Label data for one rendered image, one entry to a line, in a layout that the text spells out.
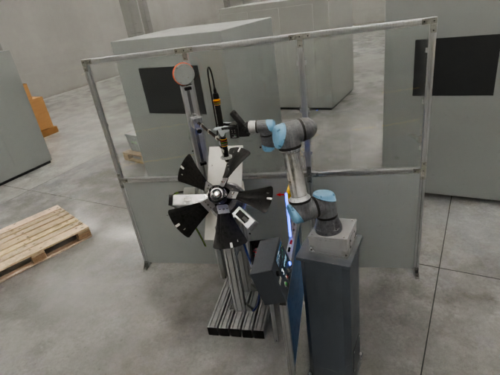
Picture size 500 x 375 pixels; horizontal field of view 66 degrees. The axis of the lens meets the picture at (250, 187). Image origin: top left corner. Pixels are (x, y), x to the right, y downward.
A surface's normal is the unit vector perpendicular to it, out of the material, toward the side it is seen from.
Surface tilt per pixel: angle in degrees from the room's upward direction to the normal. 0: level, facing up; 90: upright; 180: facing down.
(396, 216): 90
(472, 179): 90
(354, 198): 90
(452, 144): 90
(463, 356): 0
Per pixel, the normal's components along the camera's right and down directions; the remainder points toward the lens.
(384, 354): -0.13, -0.89
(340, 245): -0.44, 0.45
